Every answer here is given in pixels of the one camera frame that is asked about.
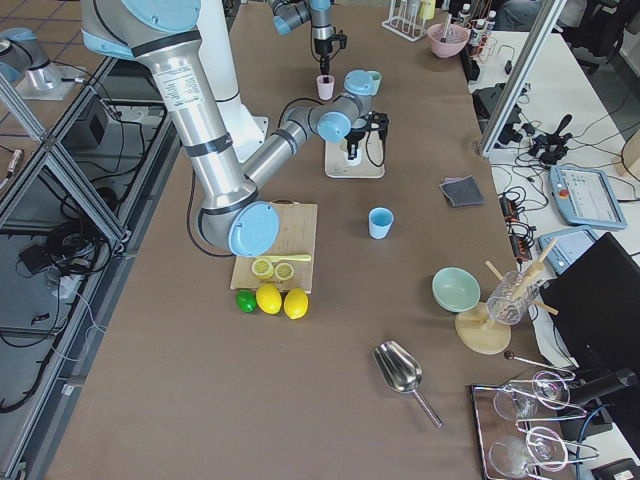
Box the wooden cup stand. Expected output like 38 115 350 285
455 239 559 355

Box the white wire rack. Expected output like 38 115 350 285
381 0 436 42

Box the whole lemon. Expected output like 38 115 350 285
283 288 309 320
256 284 282 315

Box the clear textured glass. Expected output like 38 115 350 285
486 271 539 325

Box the black wine glass rack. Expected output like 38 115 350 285
469 370 599 479

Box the steel muddler black tip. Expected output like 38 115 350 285
440 14 452 43

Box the steel ice scoop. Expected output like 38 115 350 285
373 340 443 428

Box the upper lemon slice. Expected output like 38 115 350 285
251 258 275 280

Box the aluminium camera post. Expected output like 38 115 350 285
478 0 566 159

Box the cream rabbit tray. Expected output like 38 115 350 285
324 133 385 179

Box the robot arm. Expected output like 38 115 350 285
268 0 348 83
81 1 374 257

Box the lower lemon slice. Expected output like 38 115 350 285
274 262 295 282

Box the lemon slice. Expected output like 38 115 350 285
274 262 295 282
251 258 275 280

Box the green cup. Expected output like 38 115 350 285
369 71 382 88

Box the pink ice bowl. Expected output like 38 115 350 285
427 23 470 58

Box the grey folded cloth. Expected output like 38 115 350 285
439 176 486 208

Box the black laptop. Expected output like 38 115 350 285
541 233 639 372

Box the teach pendant tablet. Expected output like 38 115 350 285
549 165 627 230

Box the green bowl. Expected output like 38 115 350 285
432 267 481 313

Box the green lime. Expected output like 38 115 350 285
235 290 258 313

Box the yellow plastic knife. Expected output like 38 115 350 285
258 254 312 262

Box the upper whole lemon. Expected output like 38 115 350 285
283 288 309 320

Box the lower wine glass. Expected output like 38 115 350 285
489 427 568 479

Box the lower whole lemon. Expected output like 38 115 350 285
256 284 282 315

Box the upper wine glass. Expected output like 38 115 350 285
493 370 570 421

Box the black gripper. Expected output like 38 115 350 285
345 112 389 161
313 30 346 83

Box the blue cup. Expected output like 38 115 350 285
368 207 394 240

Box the pink cup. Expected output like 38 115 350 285
316 75 335 101

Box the wooden cutting board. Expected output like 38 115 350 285
230 203 318 294

